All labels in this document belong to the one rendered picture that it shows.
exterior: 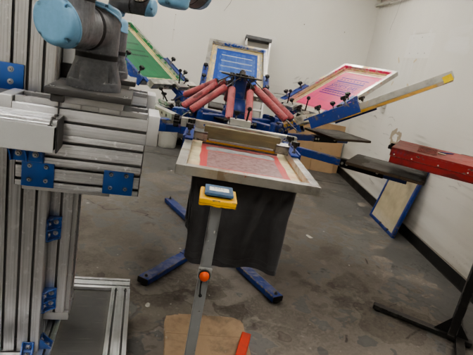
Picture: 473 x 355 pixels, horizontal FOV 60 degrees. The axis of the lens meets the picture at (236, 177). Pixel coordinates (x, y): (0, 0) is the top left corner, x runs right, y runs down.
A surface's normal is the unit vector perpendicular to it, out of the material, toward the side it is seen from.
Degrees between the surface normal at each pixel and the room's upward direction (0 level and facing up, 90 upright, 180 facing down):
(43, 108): 90
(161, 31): 90
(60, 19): 98
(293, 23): 90
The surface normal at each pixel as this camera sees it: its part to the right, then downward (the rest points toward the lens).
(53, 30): -0.26, 0.35
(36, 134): 0.21, 0.31
